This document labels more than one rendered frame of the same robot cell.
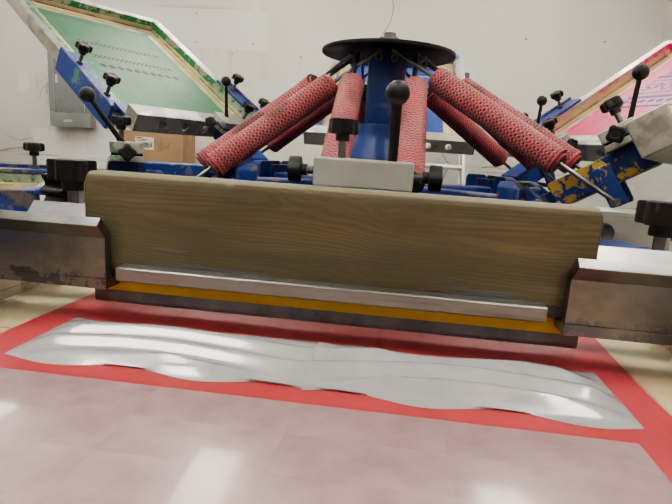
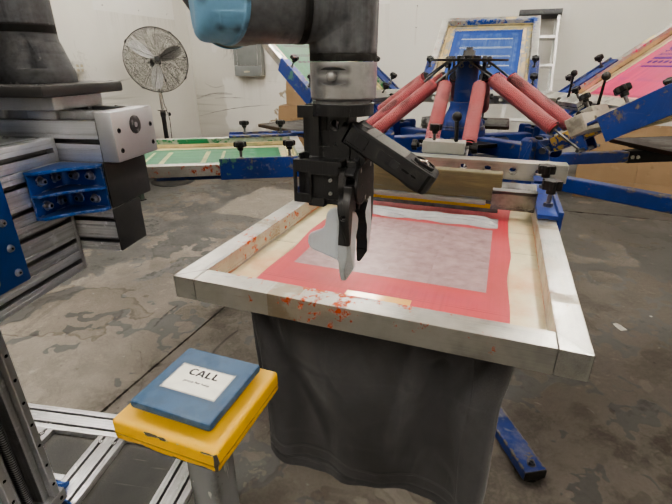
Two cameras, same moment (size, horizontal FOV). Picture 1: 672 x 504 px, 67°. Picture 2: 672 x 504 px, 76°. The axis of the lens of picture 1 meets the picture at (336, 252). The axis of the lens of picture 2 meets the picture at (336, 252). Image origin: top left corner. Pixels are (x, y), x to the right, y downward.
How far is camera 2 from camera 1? 0.75 m
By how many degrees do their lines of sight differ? 18
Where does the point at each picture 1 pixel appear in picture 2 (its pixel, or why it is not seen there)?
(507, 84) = (598, 15)
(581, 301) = (495, 199)
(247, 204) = not seen: hidden behind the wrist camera
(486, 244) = (469, 183)
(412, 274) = (448, 191)
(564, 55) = not seen: outside the picture
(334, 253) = not seen: hidden behind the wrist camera
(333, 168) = (430, 145)
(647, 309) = (513, 201)
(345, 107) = (440, 103)
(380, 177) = (450, 149)
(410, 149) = (470, 127)
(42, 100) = (228, 57)
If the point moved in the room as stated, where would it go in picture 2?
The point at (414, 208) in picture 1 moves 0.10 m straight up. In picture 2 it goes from (449, 173) to (454, 130)
